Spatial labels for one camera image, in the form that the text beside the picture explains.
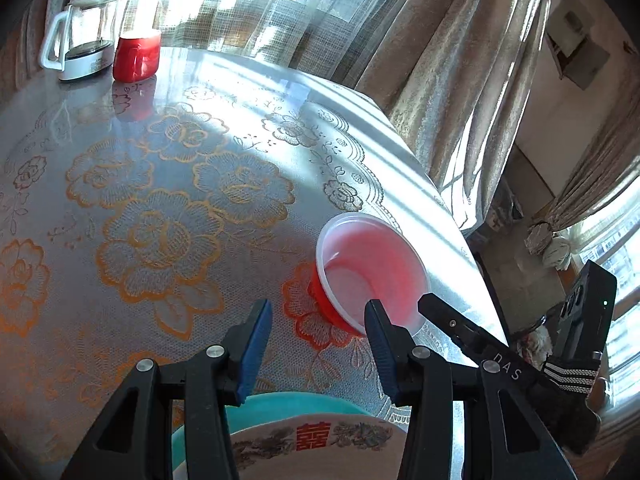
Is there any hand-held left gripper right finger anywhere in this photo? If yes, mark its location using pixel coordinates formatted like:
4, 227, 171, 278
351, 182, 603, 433
364, 299, 571, 480

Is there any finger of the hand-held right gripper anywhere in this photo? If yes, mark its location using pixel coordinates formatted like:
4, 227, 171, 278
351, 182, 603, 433
417, 293, 551, 396

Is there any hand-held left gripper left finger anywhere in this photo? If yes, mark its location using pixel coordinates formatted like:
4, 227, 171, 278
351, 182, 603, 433
60, 298, 274, 480

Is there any teal rimmed decorated bowl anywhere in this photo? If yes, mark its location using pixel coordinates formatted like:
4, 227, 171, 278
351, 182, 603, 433
171, 392, 373, 480

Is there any red bowl with white inside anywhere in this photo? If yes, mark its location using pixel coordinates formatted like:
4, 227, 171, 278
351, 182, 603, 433
309, 212, 432, 337

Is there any white plate with red character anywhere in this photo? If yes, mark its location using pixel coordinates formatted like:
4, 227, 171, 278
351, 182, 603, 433
227, 411, 410, 480

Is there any person's right forearm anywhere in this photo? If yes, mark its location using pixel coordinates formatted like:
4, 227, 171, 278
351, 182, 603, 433
542, 352, 603, 457

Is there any white sheer curtain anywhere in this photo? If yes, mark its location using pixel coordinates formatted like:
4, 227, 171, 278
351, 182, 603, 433
565, 200, 640, 411
120, 0, 451, 86

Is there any beige patterned curtain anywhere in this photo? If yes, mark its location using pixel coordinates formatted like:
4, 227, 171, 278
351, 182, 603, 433
350, 0, 557, 233
525, 92, 640, 271

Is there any lace-pattern tablecloth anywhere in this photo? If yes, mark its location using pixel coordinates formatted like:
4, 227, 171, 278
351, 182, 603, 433
0, 47, 511, 480

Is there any red mug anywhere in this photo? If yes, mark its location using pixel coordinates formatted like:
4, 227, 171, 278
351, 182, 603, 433
112, 30, 162, 82

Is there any wall-mounted box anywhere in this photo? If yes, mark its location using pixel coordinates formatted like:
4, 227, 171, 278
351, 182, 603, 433
545, 0, 612, 92

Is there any glass kettle with white handle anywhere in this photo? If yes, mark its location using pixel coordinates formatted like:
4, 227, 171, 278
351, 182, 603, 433
39, 0, 118, 82

